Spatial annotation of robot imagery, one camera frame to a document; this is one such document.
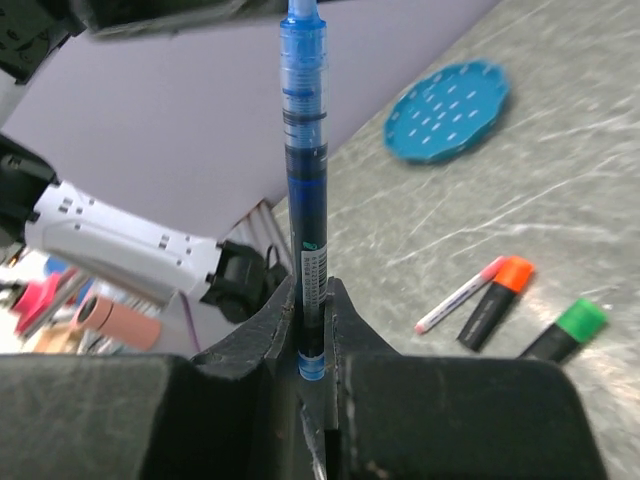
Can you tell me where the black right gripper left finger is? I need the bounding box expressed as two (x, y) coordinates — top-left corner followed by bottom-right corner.
(1, 283), (295, 479)

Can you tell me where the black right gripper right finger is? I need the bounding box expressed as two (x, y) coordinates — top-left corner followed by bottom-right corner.
(326, 278), (607, 479)

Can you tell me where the blue ballpoint pen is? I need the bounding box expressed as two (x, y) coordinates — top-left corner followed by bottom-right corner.
(280, 1), (328, 381)

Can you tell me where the black green highlighter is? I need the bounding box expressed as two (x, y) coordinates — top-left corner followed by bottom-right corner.
(518, 298), (608, 364)

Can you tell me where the black orange highlighter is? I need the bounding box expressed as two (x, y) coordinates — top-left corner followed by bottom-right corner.
(457, 256), (535, 352)

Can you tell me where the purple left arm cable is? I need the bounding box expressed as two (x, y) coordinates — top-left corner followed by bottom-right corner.
(180, 292), (202, 356)

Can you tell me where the white pink acrylic marker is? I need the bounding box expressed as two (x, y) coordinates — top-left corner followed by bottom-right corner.
(414, 256), (507, 335)

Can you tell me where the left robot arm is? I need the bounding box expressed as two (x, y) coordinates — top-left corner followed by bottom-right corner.
(1, 1), (287, 324)

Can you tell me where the pink clamp tool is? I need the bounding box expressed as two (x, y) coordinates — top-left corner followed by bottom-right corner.
(9, 268), (92, 339)

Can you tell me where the teal polka dot plate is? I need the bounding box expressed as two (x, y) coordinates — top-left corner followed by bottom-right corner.
(383, 60), (510, 164)

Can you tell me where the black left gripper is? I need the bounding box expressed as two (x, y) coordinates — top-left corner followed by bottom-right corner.
(1, 0), (288, 85)

